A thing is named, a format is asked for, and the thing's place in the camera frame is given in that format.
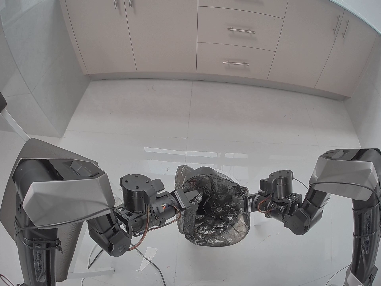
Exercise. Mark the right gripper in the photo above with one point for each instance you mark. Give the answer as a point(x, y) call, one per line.
point(253, 204)

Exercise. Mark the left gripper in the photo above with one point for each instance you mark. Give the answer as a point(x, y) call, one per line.
point(181, 203)

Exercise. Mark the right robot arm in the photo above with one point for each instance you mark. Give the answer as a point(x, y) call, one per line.
point(342, 171)

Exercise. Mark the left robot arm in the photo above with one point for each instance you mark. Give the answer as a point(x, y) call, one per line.
point(59, 195)

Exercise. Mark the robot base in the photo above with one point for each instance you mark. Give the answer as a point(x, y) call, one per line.
point(354, 280)

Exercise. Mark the white trash bin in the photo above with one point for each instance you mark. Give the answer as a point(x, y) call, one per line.
point(230, 178)

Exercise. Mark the beige cabinet with drawers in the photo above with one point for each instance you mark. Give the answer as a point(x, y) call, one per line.
point(166, 25)

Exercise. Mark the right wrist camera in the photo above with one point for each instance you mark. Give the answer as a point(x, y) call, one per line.
point(265, 186)

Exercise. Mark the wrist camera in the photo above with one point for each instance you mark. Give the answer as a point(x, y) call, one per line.
point(265, 186)
point(155, 187)

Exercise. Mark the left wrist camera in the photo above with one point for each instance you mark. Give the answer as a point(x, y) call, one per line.
point(155, 187)

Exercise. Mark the grey chair with white frame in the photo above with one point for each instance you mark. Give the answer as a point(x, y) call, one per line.
point(50, 243)

